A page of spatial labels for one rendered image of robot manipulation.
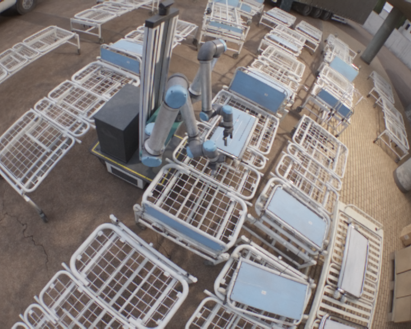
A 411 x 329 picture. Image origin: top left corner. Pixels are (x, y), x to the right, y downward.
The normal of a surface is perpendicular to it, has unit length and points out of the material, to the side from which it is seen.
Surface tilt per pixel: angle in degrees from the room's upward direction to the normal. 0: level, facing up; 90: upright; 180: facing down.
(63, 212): 0
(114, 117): 0
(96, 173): 0
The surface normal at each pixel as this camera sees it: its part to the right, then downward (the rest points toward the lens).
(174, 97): 0.11, 0.77
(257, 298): 0.26, -0.59
